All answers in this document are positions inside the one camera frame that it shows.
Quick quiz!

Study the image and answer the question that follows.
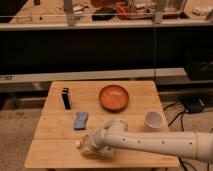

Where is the small white bottle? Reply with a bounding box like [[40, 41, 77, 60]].
[[75, 140, 83, 149]]

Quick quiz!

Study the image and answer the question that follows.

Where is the black box at right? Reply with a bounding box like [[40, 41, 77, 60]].
[[183, 50, 213, 81]]

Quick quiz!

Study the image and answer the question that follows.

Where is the vertical metal post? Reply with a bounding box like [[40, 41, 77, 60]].
[[63, 0, 75, 26]]

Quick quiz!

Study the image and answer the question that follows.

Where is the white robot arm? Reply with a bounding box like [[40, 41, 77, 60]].
[[81, 118, 213, 164]]

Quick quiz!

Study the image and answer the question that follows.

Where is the orange ceramic bowl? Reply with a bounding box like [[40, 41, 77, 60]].
[[99, 85, 129, 111]]

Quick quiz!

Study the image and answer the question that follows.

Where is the blue sponge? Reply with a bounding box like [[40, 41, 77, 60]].
[[73, 112, 88, 130]]

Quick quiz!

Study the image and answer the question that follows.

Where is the white paper cup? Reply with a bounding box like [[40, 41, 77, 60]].
[[144, 111, 163, 131]]

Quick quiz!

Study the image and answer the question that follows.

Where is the black object on shelf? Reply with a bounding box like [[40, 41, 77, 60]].
[[92, 7, 116, 21]]

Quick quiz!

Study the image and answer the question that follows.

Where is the red tool on shelf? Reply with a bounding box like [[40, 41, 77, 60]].
[[115, 2, 132, 20]]

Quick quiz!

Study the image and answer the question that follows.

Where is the black rectangular block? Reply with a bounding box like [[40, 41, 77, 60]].
[[61, 88, 71, 110]]

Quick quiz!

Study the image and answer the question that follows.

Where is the wooden table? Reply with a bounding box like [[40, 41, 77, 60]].
[[25, 81, 179, 169]]

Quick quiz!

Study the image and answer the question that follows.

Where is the black power adapter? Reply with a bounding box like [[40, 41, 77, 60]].
[[182, 98, 204, 114]]

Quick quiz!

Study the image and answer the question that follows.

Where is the black cable on floor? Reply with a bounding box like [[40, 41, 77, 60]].
[[162, 101, 188, 133]]

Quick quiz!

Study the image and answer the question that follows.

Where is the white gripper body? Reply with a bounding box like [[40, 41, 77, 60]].
[[80, 129, 114, 157]]

